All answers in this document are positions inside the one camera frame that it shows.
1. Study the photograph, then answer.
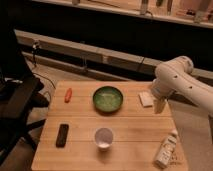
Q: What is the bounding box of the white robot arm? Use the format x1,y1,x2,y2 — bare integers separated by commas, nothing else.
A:
150,56,213,117

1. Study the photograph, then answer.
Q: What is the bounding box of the green ceramic bowl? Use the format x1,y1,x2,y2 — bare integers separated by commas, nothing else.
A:
93,86,123,113

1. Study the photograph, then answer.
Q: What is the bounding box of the white sponge block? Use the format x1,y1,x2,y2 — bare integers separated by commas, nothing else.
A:
139,91,153,107

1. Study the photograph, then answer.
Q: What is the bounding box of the white plastic bottle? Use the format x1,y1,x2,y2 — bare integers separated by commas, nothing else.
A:
154,130,178,169

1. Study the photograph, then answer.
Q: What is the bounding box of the wooden table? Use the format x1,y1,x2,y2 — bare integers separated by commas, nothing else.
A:
32,81,188,171

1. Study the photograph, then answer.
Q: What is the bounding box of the orange carrot toy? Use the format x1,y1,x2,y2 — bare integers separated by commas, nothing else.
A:
64,88,72,103

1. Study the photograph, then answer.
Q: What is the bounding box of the black remote control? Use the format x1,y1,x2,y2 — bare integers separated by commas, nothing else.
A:
56,124,69,148

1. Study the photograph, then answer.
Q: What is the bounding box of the black office chair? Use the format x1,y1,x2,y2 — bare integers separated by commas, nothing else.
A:
0,0,50,164

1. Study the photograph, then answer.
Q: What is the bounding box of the black cable on floor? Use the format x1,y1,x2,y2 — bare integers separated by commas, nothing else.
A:
32,71,57,90

